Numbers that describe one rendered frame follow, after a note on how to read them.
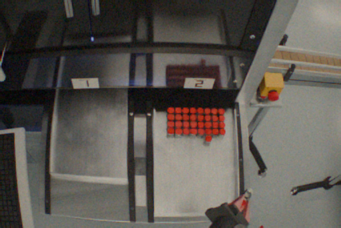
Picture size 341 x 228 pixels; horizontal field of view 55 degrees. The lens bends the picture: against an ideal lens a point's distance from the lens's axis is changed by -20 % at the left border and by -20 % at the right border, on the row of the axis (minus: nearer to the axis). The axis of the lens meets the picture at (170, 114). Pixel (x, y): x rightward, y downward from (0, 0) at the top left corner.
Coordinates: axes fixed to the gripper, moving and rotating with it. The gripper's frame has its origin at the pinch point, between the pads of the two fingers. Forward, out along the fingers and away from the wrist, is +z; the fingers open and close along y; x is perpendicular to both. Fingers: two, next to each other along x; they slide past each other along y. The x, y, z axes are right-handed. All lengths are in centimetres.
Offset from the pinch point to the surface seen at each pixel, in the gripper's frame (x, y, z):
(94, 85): 33, 45, 13
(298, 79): 1, 5, 68
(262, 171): 67, -37, 101
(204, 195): 27.2, -1.5, 17.3
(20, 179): 69, 38, -14
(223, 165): 23.1, 1.9, 27.6
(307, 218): 56, -82, 101
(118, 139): 40, 27, 15
